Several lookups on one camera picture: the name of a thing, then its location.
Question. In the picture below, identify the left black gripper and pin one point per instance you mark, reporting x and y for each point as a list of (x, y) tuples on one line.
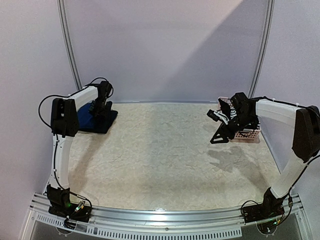
[(102, 114)]

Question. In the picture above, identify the aluminium frame post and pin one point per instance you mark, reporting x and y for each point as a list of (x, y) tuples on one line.
[(62, 10), (263, 46)]

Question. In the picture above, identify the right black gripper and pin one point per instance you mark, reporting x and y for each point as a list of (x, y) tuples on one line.
[(230, 125)]

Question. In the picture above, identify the dark blue denim jeans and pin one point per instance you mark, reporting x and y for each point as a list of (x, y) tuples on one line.
[(103, 124)]

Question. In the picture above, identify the blue garment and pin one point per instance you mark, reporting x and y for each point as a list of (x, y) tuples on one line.
[(85, 119)]

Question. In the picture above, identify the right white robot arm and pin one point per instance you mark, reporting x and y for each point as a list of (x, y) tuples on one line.
[(301, 122)]

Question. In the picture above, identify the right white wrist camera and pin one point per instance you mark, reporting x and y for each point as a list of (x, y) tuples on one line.
[(218, 116)]

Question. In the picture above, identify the black white striped garment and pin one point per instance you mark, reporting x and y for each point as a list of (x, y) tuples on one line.
[(233, 112)]

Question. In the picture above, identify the pink plastic laundry basket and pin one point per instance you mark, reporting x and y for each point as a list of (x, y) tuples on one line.
[(249, 134)]

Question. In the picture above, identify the right aluminium frame post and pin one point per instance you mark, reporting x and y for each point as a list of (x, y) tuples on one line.
[(263, 46)]

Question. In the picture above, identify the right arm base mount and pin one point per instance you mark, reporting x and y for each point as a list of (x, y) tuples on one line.
[(268, 215)]

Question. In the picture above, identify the left aluminium frame post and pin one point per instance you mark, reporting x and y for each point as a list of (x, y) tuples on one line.
[(62, 10)]

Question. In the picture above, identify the aluminium front rail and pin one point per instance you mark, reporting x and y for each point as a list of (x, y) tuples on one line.
[(123, 224)]

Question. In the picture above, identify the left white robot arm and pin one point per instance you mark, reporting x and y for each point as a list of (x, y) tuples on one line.
[(64, 125)]

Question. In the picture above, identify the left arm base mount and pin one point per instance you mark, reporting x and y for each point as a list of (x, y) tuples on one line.
[(61, 205)]

